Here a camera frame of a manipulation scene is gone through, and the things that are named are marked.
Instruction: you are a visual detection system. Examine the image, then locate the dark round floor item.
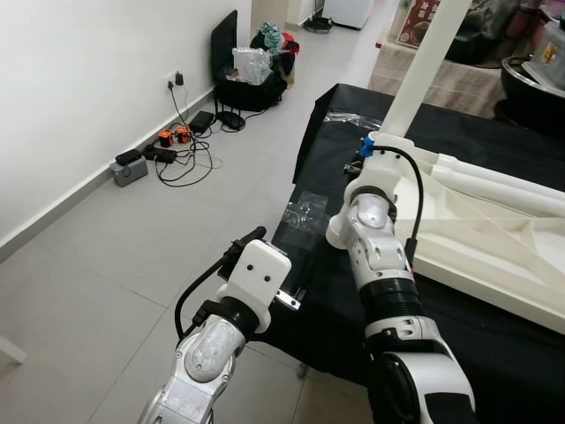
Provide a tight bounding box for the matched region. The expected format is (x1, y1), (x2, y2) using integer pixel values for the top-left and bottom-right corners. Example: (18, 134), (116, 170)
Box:
(300, 13), (335, 34)

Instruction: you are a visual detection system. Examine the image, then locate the white plastic table top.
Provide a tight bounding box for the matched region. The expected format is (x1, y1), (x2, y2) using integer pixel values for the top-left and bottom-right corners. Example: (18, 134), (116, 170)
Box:
(327, 132), (565, 335)

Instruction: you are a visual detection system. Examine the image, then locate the black table cloth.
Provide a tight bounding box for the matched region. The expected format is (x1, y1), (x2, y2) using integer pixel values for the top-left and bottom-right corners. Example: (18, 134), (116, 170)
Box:
(256, 84), (565, 424)

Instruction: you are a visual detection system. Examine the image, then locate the white cabinet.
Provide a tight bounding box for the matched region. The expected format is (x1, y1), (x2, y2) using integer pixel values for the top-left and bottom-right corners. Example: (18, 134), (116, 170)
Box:
(322, 0), (376, 29)

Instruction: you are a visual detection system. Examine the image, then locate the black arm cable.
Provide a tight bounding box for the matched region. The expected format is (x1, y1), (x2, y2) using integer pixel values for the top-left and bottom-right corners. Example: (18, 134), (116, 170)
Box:
(174, 247), (239, 341)
(371, 146), (425, 244)

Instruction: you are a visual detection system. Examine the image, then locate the clear plastic wrapper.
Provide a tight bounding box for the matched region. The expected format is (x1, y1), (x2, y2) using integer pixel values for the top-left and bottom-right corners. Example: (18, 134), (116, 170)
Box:
(322, 110), (385, 132)

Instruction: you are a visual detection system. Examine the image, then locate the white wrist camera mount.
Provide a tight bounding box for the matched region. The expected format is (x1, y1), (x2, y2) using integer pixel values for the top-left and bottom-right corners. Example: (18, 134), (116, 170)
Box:
(353, 134), (416, 191)
(216, 238), (292, 332)

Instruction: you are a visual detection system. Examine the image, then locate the grey box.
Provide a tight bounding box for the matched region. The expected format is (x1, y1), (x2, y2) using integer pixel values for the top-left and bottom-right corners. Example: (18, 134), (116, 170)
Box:
(110, 148), (149, 186)

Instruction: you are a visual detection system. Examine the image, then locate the teal cloth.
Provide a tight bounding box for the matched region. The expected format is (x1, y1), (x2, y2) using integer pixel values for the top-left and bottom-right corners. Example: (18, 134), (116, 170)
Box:
(258, 22), (285, 54)

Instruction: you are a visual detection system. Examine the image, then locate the black bag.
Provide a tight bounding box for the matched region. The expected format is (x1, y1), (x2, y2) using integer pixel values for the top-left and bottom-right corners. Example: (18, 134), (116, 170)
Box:
(446, 0), (522, 64)

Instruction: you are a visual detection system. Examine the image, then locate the clear plastic bag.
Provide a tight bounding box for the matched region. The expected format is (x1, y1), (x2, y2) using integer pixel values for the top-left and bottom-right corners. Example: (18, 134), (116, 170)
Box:
(231, 46), (275, 85)

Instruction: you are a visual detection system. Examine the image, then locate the black power strip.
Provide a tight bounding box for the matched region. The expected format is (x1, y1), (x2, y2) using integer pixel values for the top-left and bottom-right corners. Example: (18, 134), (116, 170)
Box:
(141, 147), (179, 163)

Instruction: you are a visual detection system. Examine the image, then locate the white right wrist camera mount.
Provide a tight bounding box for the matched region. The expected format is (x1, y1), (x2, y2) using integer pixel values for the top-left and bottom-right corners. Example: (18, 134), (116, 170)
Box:
(353, 134), (416, 191)

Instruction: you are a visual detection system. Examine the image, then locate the white floor board piece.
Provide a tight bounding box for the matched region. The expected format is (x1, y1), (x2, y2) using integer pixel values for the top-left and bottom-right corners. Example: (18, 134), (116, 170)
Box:
(0, 336), (27, 365)

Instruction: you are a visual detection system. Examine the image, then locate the black chair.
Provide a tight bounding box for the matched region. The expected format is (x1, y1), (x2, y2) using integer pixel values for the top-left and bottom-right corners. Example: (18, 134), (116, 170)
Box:
(210, 11), (292, 129)

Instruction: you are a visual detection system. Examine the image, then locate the black floor cable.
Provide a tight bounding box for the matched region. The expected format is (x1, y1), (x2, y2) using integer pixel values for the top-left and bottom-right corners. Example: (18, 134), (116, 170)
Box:
(154, 88), (217, 186)

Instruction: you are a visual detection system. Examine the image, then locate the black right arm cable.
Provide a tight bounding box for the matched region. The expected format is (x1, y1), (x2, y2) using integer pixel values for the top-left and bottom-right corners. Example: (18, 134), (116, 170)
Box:
(371, 146), (425, 244)

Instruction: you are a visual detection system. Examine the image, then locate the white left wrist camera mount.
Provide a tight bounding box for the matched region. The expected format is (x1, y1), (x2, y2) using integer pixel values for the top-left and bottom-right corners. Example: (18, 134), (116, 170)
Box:
(216, 238), (292, 332)

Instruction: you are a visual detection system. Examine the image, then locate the large black bowl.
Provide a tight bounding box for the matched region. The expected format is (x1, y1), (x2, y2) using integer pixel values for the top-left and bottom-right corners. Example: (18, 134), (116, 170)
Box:
(501, 57), (565, 133)

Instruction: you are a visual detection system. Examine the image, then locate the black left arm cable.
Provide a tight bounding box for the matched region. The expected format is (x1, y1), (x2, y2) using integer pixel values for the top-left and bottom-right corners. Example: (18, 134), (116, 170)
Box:
(174, 247), (239, 341)

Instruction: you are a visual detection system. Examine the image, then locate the black adapter brick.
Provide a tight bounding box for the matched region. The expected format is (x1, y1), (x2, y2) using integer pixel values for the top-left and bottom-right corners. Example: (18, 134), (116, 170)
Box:
(188, 110), (217, 133)

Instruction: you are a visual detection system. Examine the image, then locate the beige woven cloth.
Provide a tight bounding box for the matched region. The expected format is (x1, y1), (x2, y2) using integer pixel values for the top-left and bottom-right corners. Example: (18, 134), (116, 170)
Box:
(369, 40), (509, 116)

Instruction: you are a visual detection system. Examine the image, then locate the red printed carton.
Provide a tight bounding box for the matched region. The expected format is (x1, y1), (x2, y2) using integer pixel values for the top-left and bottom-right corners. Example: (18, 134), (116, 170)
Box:
(397, 0), (442, 47)

